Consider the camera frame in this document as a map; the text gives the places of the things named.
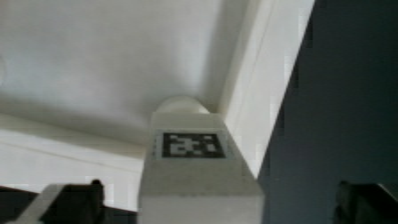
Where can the white table leg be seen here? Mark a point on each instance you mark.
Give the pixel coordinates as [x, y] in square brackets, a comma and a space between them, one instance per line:
[198, 189]

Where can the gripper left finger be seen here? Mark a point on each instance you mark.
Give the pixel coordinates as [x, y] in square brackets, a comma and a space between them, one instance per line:
[69, 204]

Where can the white square table top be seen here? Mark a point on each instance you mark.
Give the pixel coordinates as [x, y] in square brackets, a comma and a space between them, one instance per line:
[101, 56]

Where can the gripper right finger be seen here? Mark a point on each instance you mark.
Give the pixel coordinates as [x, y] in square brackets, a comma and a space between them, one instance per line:
[367, 203]

